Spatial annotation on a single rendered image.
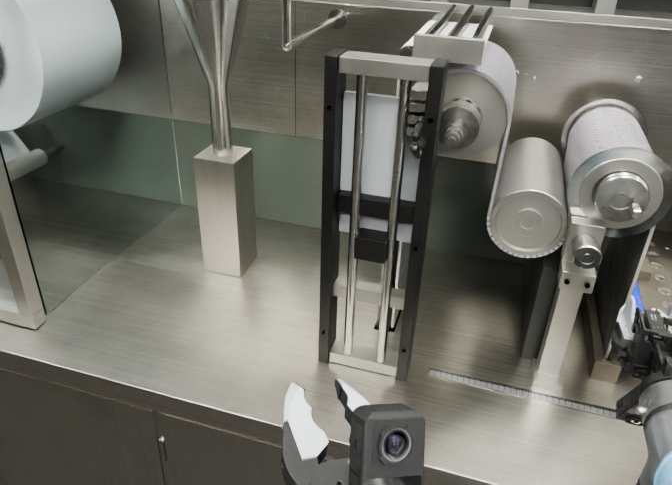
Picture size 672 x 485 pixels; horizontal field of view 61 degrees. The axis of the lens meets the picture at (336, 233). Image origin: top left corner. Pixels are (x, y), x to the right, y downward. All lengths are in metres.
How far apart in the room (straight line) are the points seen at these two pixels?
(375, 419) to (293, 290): 0.86
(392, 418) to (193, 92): 1.16
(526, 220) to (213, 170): 0.60
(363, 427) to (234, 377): 0.66
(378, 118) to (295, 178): 0.61
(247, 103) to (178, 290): 0.47
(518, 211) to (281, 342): 0.49
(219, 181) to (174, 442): 0.50
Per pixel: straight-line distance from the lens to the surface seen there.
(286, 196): 1.44
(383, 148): 0.85
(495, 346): 1.14
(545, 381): 1.08
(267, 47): 1.34
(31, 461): 1.49
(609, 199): 0.94
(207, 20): 1.07
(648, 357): 0.86
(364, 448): 0.39
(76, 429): 1.30
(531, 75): 1.23
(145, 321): 1.18
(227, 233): 1.23
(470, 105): 0.89
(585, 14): 1.22
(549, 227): 0.99
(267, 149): 1.41
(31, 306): 1.20
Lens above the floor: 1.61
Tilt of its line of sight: 30 degrees down
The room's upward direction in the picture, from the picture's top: 2 degrees clockwise
